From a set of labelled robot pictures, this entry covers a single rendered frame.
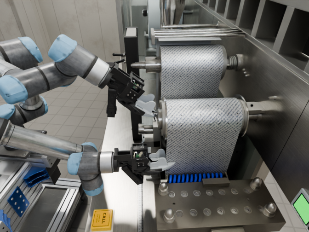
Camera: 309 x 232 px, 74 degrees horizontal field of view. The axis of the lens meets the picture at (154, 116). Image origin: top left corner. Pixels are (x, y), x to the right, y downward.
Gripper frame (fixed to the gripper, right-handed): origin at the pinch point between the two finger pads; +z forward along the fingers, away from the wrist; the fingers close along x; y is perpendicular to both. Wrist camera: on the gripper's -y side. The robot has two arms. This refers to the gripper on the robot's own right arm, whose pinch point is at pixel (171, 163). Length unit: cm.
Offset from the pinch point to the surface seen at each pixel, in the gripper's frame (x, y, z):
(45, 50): 343, -76, -191
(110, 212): -8.0, -16.7, -23.0
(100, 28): 346, -39, -84
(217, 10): 69, 37, 31
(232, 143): -0.2, 8.7, 20.5
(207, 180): -5.0, -4.5, 12.6
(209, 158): -0.2, 2.0, 13.6
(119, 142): 31.6, -19.2, -22.9
